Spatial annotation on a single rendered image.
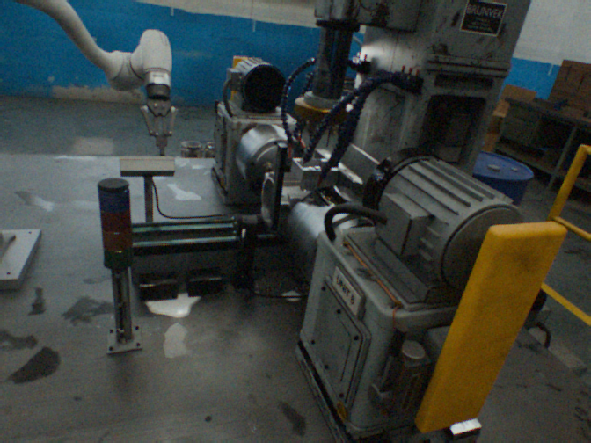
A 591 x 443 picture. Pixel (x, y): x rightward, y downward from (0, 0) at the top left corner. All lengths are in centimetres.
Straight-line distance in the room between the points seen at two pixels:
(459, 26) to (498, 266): 76
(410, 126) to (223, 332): 76
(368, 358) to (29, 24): 655
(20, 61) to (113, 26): 131
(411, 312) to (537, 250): 21
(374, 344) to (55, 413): 65
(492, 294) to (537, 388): 66
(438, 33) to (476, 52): 14
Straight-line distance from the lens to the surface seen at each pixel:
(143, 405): 101
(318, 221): 101
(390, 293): 75
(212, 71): 689
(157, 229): 135
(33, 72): 702
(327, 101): 123
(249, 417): 98
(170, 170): 145
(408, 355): 73
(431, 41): 122
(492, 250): 62
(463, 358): 74
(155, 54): 159
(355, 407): 87
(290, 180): 130
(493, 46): 134
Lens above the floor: 158
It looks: 27 degrees down
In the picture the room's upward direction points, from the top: 8 degrees clockwise
